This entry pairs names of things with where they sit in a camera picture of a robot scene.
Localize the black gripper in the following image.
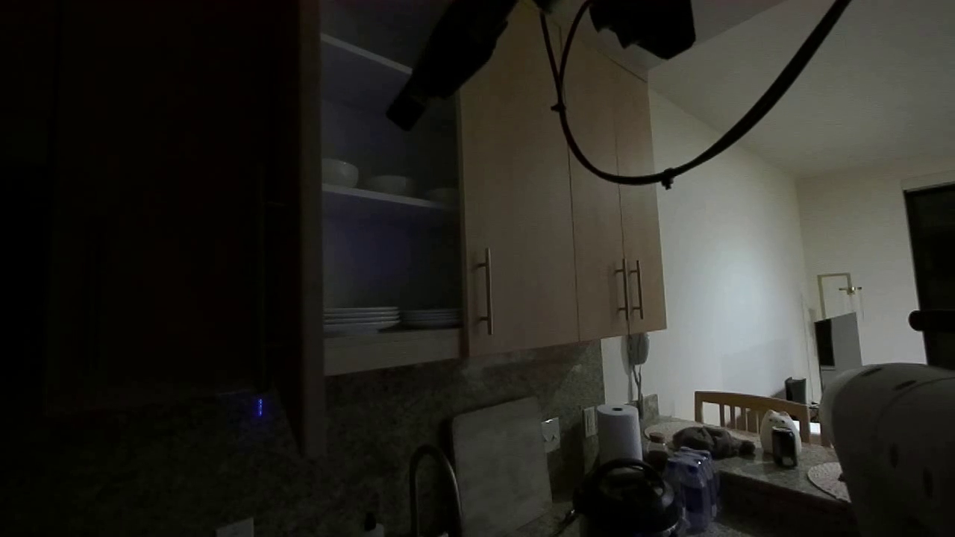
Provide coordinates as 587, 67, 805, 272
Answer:
384, 0, 518, 133

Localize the white bowl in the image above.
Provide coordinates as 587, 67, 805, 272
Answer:
321, 157, 360, 190

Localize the stack of white plates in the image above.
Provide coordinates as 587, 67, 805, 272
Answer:
321, 303, 403, 339

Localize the curved metal faucet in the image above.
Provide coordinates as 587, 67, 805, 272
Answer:
406, 442, 464, 537

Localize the grey cutting board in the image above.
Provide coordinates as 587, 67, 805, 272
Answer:
443, 397, 555, 537

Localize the dark cloth bundle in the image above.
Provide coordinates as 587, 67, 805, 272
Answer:
664, 424, 757, 463

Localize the black round kettle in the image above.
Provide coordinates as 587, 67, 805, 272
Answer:
572, 455, 690, 537

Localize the small black speaker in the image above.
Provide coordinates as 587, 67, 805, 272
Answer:
781, 372, 812, 409

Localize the blue water bottle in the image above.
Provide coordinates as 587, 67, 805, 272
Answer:
661, 445, 722, 530

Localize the white countertop appliance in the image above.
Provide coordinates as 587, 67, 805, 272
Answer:
757, 409, 805, 471

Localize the dark doorway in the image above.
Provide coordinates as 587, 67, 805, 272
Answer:
901, 176, 955, 369

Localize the round placemat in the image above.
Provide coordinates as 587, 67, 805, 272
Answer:
802, 455, 843, 501

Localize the wall cabinet with shelves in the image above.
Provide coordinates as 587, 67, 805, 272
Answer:
315, 0, 464, 377

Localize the white wall outlet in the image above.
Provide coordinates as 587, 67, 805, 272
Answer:
536, 415, 564, 452

